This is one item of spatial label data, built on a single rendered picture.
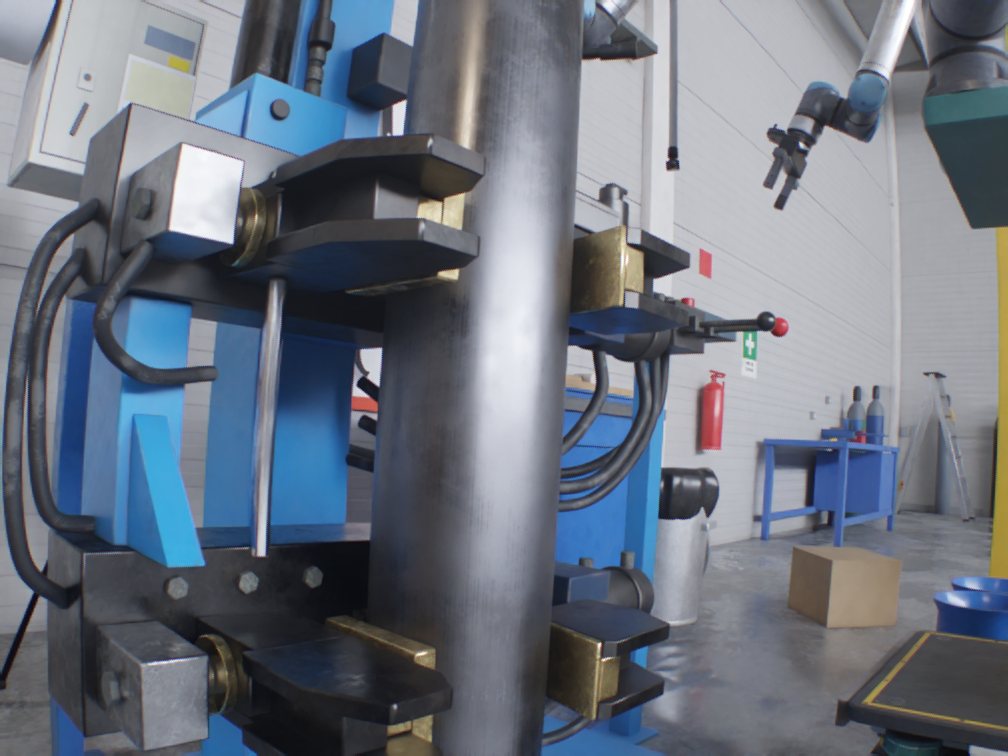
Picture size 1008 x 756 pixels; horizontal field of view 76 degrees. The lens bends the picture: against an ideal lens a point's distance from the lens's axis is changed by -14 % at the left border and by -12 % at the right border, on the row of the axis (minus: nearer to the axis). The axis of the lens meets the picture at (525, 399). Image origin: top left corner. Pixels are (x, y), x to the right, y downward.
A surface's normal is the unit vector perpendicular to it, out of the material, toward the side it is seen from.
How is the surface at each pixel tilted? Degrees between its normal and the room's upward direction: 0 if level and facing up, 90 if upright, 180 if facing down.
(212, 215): 90
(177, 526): 50
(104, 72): 90
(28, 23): 139
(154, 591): 90
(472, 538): 90
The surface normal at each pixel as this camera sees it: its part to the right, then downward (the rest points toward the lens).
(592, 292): -0.83, -0.08
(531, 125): 0.47, -0.02
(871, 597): 0.04, -0.05
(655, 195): 0.76, 0.01
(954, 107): -0.64, -0.08
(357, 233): -0.20, -0.07
